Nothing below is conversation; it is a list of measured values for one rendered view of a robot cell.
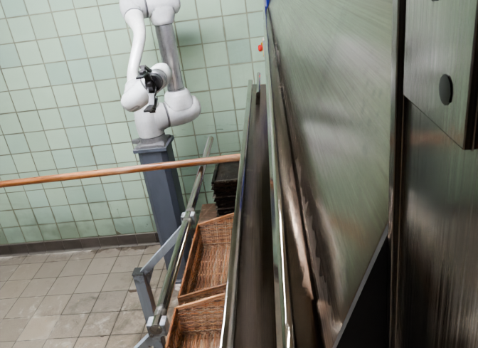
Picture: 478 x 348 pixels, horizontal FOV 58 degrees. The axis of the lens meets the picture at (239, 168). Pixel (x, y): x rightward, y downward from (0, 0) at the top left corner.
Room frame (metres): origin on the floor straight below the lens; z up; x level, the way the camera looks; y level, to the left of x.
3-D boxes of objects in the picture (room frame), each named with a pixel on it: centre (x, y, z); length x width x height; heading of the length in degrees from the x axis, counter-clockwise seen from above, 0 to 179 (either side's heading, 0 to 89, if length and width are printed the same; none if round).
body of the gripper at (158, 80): (1.87, 0.32, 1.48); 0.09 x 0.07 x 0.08; 174
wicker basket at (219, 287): (1.62, 0.05, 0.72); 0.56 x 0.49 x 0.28; 173
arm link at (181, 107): (2.55, 0.29, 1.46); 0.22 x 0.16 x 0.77; 109
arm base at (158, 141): (2.48, 0.51, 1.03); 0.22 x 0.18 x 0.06; 82
